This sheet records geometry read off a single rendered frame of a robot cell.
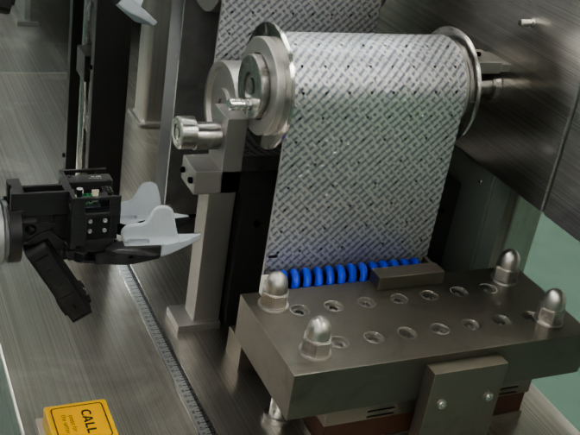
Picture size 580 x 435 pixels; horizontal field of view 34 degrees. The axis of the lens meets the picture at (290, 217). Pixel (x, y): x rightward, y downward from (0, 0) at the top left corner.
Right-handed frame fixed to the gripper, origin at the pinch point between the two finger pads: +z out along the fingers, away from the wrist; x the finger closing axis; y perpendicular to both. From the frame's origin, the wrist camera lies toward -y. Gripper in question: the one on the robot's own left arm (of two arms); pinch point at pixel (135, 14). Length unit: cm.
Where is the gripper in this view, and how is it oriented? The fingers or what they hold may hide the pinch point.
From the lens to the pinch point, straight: 103.3
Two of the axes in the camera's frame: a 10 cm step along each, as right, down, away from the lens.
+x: -3.9, -4.7, 7.9
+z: 6.0, 5.2, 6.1
